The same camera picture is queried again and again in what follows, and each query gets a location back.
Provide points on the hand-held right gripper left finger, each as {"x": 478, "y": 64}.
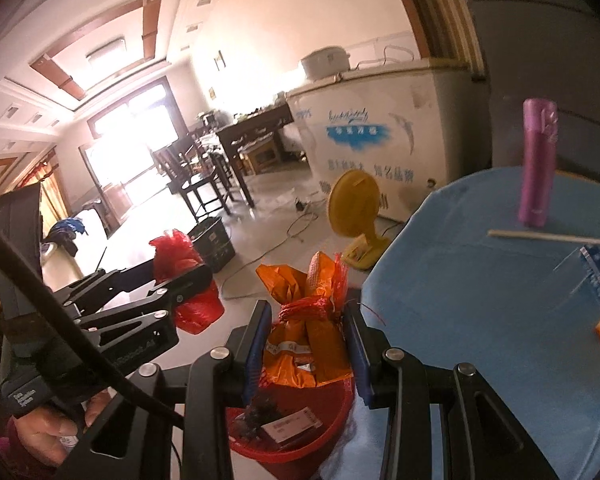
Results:
{"x": 258, "y": 345}

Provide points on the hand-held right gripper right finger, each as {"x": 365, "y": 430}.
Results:
{"x": 358, "y": 360}

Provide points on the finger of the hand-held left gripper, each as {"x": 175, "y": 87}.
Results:
{"x": 150, "y": 337}
{"x": 190, "y": 282}

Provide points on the red plastic bag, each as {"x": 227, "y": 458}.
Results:
{"x": 180, "y": 257}

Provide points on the orange package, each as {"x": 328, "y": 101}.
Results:
{"x": 305, "y": 330}

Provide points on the red plastic basin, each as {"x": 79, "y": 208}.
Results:
{"x": 325, "y": 440}

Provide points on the person's left hand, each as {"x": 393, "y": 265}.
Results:
{"x": 45, "y": 427}

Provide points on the black plastic basket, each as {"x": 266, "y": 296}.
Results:
{"x": 212, "y": 245}

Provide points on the blue clothes heap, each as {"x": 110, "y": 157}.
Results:
{"x": 67, "y": 230}

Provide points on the orange curtain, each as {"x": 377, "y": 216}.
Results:
{"x": 50, "y": 185}

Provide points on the white red flat carton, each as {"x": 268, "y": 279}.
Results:
{"x": 292, "y": 422}

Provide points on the dark wooden chair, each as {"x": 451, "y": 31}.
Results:
{"x": 215, "y": 157}
{"x": 192, "y": 185}

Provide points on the blue tablecloth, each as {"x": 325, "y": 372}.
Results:
{"x": 455, "y": 285}

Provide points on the small wooden stool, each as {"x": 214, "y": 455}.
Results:
{"x": 262, "y": 155}

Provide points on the yellow floor fan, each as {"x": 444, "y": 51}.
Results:
{"x": 352, "y": 205}

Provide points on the glass balcony door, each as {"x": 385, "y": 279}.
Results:
{"x": 130, "y": 135}

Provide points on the dark wooden table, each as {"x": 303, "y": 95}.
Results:
{"x": 252, "y": 122}

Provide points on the thin wooden stick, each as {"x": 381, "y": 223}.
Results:
{"x": 545, "y": 237}

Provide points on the ceiling lamp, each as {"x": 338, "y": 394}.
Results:
{"x": 105, "y": 52}

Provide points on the white chest freezer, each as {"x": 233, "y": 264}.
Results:
{"x": 380, "y": 110}

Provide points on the white rice cooker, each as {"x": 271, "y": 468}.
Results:
{"x": 325, "y": 62}

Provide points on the blue medicine box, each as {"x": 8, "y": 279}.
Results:
{"x": 597, "y": 262}

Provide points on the purple thermos bottle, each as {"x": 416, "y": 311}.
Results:
{"x": 537, "y": 165}

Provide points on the grey refrigerator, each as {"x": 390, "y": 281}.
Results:
{"x": 540, "y": 50}

